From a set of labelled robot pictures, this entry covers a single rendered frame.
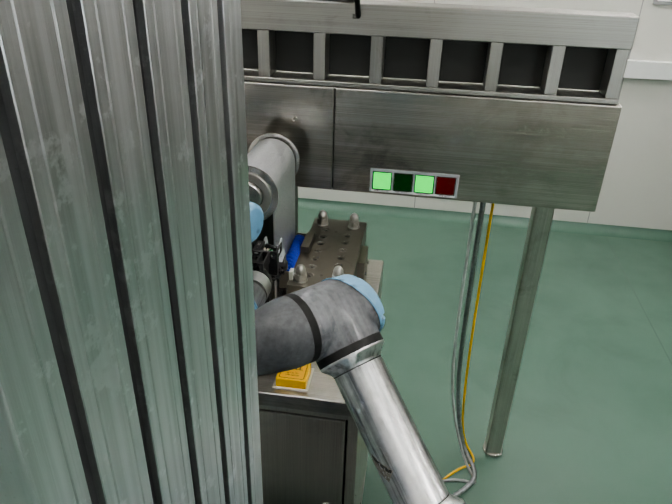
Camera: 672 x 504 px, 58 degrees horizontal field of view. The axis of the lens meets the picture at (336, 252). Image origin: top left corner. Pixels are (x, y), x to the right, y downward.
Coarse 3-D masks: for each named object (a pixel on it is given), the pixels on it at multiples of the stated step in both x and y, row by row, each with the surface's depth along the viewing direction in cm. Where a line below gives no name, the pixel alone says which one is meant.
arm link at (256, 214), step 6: (252, 204) 104; (252, 210) 104; (258, 210) 105; (252, 216) 104; (258, 216) 106; (252, 222) 105; (258, 222) 106; (252, 228) 105; (258, 228) 107; (252, 234) 106; (258, 234) 107; (252, 240) 106
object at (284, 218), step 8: (288, 192) 162; (288, 200) 163; (280, 208) 154; (288, 208) 164; (280, 216) 155; (288, 216) 165; (280, 224) 156; (288, 224) 166; (280, 232) 157; (288, 232) 167; (288, 240) 168; (288, 248) 169
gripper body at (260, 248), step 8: (256, 248) 142; (264, 248) 144; (272, 248) 144; (280, 248) 144; (256, 256) 141; (264, 256) 141; (272, 256) 142; (256, 264) 136; (264, 264) 136; (272, 264) 142; (264, 272) 136; (272, 272) 143; (272, 280) 144
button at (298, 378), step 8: (296, 368) 140; (304, 368) 141; (280, 376) 138; (288, 376) 138; (296, 376) 138; (304, 376) 138; (280, 384) 138; (288, 384) 138; (296, 384) 137; (304, 384) 137
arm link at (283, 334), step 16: (272, 304) 94; (288, 304) 93; (256, 320) 93; (272, 320) 92; (288, 320) 91; (304, 320) 92; (256, 336) 92; (272, 336) 91; (288, 336) 91; (304, 336) 91; (256, 352) 92; (272, 352) 91; (288, 352) 91; (304, 352) 92; (272, 368) 93; (288, 368) 94
